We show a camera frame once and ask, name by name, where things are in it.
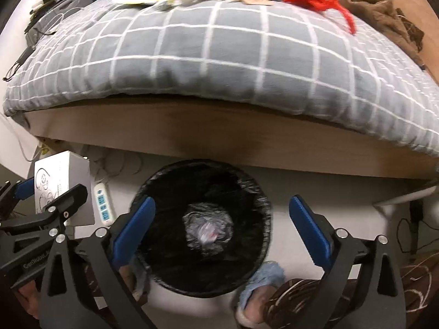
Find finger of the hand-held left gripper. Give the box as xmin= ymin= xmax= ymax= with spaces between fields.
xmin=0 ymin=184 xmax=89 ymax=244
xmin=0 ymin=177 xmax=38 ymax=213

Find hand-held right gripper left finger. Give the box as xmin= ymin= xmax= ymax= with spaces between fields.
xmin=38 ymin=196 xmax=158 ymax=329

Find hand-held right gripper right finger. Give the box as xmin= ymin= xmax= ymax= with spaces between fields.
xmin=288 ymin=195 xmax=407 ymax=329

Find black trash bin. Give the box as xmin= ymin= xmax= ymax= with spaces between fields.
xmin=130 ymin=159 xmax=273 ymax=298

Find person's left hand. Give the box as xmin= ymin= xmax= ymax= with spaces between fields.
xmin=15 ymin=279 xmax=41 ymax=316

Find white printed cardboard box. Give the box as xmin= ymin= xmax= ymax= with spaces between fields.
xmin=33 ymin=151 xmax=96 ymax=227

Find white power strip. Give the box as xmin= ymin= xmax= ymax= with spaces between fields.
xmin=92 ymin=182 xmax=114 ymax=227

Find crumpled clear plastic wrapper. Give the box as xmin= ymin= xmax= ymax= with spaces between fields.
xmin=183 ymin=206 xmax=234 ymax=254

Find white furniture leg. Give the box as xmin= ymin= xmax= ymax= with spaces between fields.
xmin=372 ymin=183 xmax=439 ymax=209

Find black eyeglasses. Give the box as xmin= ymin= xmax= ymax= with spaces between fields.
xmin=3 ymin=46 xmax=35 ymax=82

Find grey grid blanket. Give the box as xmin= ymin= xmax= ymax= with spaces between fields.
xmin=3 ymin=0 xmax=439 ymax=155

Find brown garment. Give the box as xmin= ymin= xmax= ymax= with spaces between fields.
xmin=338 ymin=0 xmax=426 ymax=71

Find black cable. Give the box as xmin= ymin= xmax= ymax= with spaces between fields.
xmin=396 ymin=200 xmax=429 ymax=257

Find wooden bed frame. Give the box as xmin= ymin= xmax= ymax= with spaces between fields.
xmin=26 ymin=96 xmax=439 ymax=180

